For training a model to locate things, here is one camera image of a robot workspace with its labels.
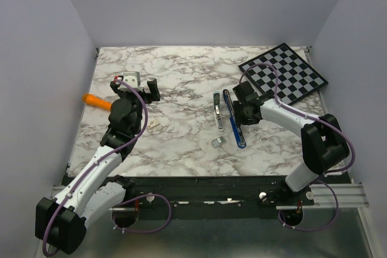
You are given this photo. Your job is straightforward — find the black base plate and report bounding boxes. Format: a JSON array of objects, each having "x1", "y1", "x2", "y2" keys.
[{"x1": 62, "y1": 175, "x2": 354, "y2": 221}]

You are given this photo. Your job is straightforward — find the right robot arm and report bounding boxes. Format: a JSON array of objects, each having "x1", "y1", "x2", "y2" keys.
[{"x1": 233, "y1": 82, "x2": 350, "y2": 205}]

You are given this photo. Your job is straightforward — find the black grey checkerboard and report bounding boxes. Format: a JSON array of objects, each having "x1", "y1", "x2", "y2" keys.
[{"x1": 238, "y1": 43, "x2": 328, "y2": 105}]

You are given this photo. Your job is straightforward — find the orange marker pen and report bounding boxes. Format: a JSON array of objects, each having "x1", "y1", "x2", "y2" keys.
[{"x1": 82, "y1": 94, "x2": 111, "y2": 111}]

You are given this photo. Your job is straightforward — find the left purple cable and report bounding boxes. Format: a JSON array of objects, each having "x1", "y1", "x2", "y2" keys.
[{"x1": 41, "y1": 78, "x2": 172, "y2": 257}]

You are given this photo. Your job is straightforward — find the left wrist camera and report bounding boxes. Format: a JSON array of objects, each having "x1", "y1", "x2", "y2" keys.
[{"x1": 114, "y1": 71, "x2": 141, "y2": 92}]

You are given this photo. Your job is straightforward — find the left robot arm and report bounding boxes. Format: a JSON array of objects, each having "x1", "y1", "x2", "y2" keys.
[{"x1": 35, "y1": 76, "x2": 161, "y2": 257}]

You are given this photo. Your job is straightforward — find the silver staple strips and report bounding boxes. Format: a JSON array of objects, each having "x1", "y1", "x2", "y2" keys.
[{"x1": 212, "y1": 137, "x2": 226, "y2": 148}]

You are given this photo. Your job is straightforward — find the white staple box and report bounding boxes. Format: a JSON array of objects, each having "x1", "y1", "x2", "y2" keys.
[{"x1": 147, "y1": 119, "x2": 160, "y2": 130}]

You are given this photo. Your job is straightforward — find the aluminium rail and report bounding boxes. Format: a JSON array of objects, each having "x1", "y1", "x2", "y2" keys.
[{"x1": 65, "y1": 182, "x2": 369, "y2": 215}]

